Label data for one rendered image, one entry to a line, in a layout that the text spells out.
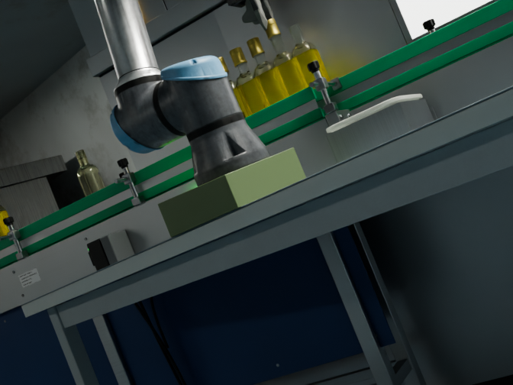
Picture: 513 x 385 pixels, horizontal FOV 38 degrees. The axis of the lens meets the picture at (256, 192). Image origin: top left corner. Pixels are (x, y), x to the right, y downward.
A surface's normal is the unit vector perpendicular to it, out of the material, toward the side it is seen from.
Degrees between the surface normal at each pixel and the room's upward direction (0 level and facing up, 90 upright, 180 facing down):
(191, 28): 90
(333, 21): 90
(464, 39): 90
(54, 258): 90
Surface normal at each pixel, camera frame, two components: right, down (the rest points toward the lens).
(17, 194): 0.65, -0.30
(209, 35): -0.44, 0.14
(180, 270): -0.65, 0.24
